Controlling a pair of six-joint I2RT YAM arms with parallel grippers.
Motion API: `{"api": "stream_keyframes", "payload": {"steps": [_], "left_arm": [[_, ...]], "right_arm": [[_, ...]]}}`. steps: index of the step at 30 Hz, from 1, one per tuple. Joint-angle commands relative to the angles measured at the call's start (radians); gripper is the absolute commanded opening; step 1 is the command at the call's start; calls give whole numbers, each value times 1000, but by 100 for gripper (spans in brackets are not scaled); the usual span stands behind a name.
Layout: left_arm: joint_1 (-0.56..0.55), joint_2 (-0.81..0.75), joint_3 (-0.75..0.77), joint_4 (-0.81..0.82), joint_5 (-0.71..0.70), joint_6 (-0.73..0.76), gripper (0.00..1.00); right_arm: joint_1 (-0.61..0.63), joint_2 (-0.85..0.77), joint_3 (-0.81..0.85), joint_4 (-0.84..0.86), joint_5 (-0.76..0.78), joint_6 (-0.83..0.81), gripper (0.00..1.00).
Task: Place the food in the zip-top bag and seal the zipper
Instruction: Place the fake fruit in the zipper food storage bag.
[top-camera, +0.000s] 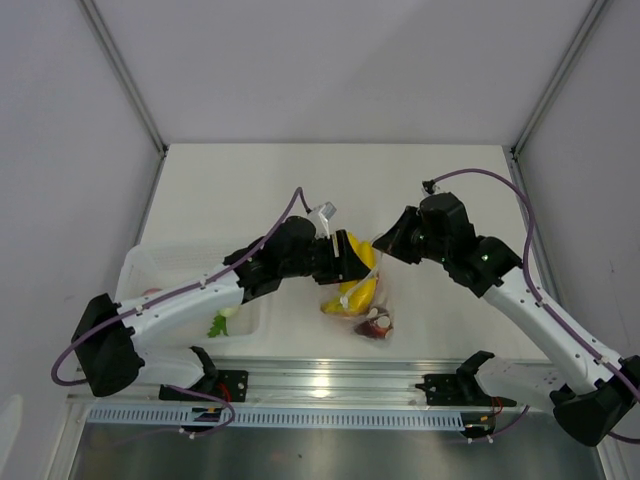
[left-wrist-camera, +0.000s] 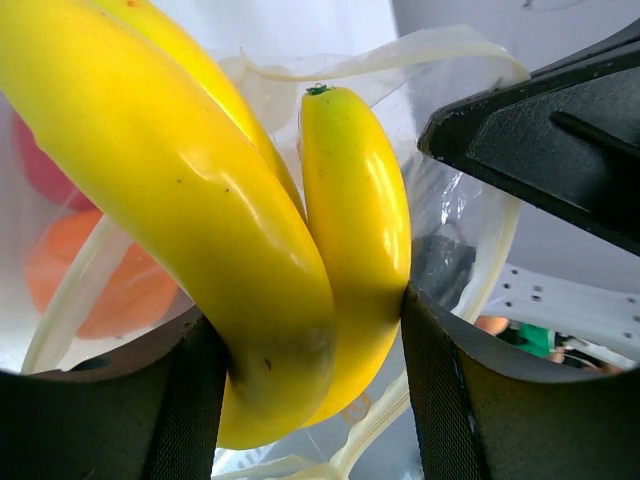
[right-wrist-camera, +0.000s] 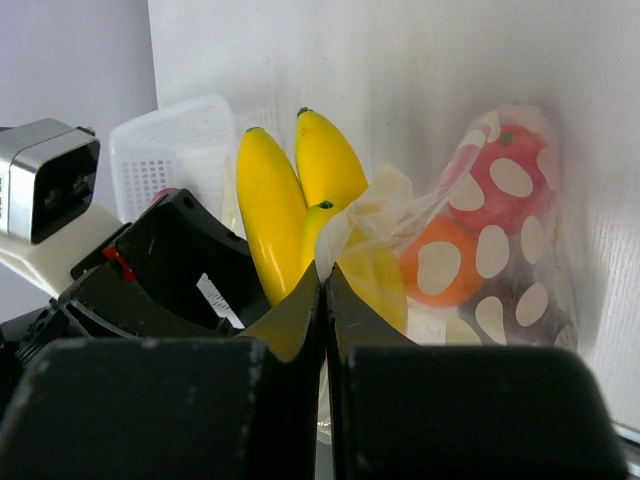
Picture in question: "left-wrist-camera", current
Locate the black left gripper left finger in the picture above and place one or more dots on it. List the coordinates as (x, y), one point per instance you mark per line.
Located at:
(149, 409)

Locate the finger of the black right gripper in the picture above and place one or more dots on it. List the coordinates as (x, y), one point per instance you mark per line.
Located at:
(565, 141)

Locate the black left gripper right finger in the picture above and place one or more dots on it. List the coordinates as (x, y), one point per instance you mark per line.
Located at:
(486, 410)

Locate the orange fruit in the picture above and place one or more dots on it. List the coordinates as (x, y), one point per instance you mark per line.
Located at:
(88, 279)

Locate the clear polka dot zip bag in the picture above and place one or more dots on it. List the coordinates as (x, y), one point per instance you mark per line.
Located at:
(462, 228)

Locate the yellow banana bunch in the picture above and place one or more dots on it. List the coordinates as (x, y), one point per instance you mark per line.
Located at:
(159, 158)

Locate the red apple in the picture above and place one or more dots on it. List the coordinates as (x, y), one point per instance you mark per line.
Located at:
(42, 173)

